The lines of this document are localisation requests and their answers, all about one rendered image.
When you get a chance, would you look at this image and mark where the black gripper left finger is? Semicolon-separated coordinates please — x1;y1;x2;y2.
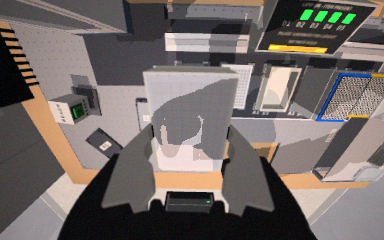
57;123;156;240

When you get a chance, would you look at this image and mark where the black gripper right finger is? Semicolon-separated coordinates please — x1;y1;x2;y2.
221;125;314;240

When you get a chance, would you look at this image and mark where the beige one-well reservoir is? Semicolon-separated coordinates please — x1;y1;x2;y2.
255;66;302;112

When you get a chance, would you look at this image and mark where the cream ready button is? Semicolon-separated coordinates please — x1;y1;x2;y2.
47;87;102;124

